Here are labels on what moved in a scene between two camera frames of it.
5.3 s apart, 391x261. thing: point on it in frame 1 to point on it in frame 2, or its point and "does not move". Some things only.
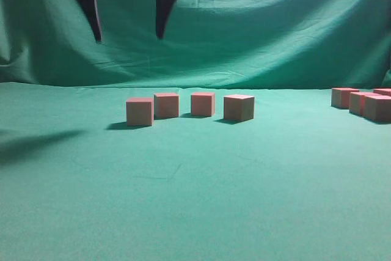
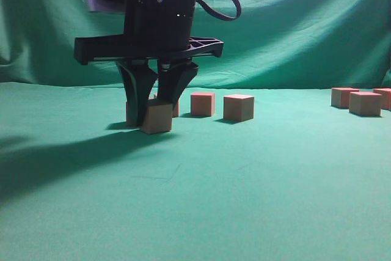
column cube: x=356 y=101 does not move
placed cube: x=203 y=104 does not move
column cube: x=377 y=107 to x=157 y=118
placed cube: x=239 y=107 does not move
